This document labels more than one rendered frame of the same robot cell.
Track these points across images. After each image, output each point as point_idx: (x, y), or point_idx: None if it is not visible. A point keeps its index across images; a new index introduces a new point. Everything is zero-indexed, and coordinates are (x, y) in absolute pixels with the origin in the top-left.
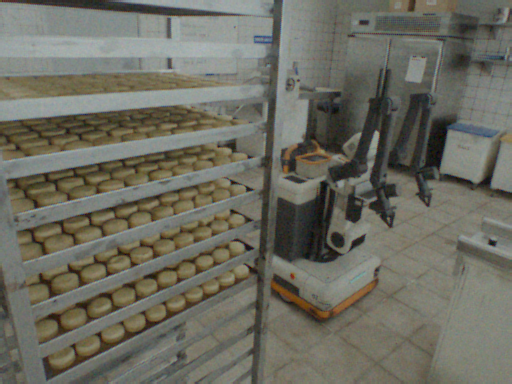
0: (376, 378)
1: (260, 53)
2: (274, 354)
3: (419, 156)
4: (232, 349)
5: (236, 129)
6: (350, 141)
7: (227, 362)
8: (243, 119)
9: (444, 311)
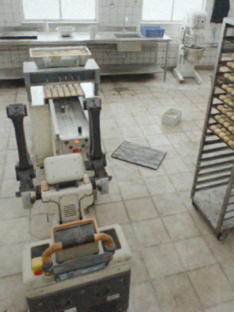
0: (107, 221)
1: (226, 51)
2: (154, 255)
3: (29, 153)
4: (180, 267)
5: (229, 72)
6: (82, 164)
7: (212, 152)
8: (225, 74)
9: (10, 242)
